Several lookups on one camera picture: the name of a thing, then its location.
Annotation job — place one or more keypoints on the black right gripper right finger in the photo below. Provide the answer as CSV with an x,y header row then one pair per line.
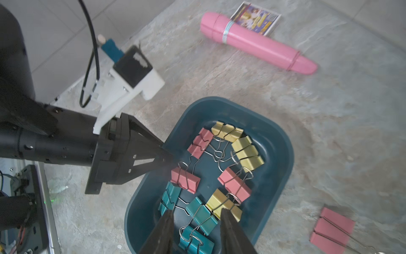
x,y
233,239

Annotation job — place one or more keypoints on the teal binder clip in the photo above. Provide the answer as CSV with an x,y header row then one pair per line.
x,y
201,215
169,198
195,243

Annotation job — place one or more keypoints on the yellow binder clip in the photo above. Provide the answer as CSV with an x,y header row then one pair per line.
x,y
226,131
247,153
219,201

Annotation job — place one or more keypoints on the pink binder clip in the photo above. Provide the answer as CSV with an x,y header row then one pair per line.
x,y
235,183
332,234
184,179
200,143

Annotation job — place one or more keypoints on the teal plastic storage box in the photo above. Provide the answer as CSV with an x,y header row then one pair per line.
x,y
272,143

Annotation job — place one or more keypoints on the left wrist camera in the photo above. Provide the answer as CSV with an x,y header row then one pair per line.
x,y
132,74

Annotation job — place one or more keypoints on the colourful printed card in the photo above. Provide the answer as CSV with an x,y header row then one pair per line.
x,y
255,18

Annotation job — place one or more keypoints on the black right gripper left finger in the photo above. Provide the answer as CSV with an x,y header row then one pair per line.
x,y
160,240

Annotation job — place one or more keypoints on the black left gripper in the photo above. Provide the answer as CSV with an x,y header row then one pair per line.
x,y
126,149

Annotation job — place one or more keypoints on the pink plastic tube case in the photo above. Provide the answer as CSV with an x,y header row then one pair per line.
x,y
221,29

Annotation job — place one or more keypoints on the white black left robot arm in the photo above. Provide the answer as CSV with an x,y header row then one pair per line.
x,y
34,131

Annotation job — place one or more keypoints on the aluminium rail frame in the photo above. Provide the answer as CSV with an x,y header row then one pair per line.
x,y
41,236

